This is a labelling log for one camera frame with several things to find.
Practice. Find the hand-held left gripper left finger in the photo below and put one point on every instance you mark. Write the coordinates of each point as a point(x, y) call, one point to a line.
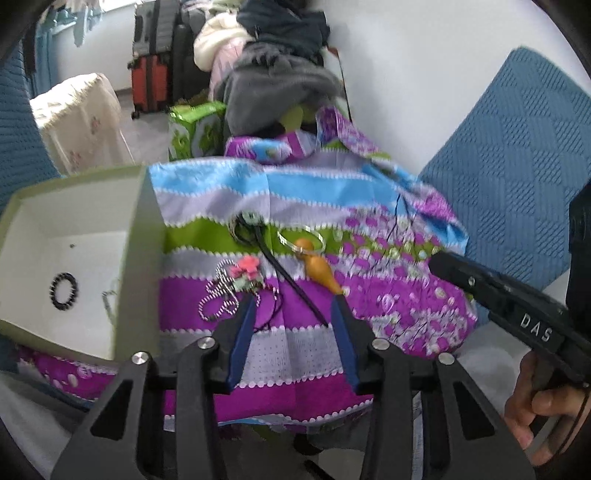
point(242, 337)

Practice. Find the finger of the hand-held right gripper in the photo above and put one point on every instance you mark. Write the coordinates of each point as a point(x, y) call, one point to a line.
point(461, 272)

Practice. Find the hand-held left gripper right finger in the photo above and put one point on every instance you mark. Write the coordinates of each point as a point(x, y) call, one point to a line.
point(344, 341)

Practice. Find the green and white cardboard box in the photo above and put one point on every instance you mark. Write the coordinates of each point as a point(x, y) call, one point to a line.
point(138, 230)

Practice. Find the person's right hand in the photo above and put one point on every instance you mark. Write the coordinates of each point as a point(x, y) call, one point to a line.
point(531, 415)

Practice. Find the blue textured chair back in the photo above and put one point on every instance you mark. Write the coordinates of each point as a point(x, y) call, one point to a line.
point(508, 152)
point(18, 129)

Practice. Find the colourful striped printed cloth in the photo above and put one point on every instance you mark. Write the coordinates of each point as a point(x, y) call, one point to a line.
point(300, 184)

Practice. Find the green printed carton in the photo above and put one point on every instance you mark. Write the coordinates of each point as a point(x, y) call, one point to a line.
point(194, 129)

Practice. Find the yellow-green cloth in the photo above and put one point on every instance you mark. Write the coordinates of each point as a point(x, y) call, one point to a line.
point(295, 117)

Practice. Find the grey fleece garment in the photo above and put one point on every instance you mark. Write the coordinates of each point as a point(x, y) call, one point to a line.
point(277, 83)

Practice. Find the red suitcase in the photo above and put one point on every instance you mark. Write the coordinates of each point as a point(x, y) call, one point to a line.
point(150, 85)

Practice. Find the cream cloth covered stool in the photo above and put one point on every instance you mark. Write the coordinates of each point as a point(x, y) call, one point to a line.
point(78, 124)

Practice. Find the pink quilt bundle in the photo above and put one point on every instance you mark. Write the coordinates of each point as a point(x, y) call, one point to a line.
point(224, 69)

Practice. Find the cream quilt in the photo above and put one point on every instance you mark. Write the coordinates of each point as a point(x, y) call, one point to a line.
point(217, 39)

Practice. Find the navy jacket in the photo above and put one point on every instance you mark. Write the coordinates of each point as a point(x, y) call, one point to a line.
point(286, 23)

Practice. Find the grey and black suitcase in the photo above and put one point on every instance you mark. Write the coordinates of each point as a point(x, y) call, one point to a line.
point(154, 27)

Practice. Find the row of hanging clothes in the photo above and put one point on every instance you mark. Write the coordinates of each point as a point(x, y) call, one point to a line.
point(46, 46)

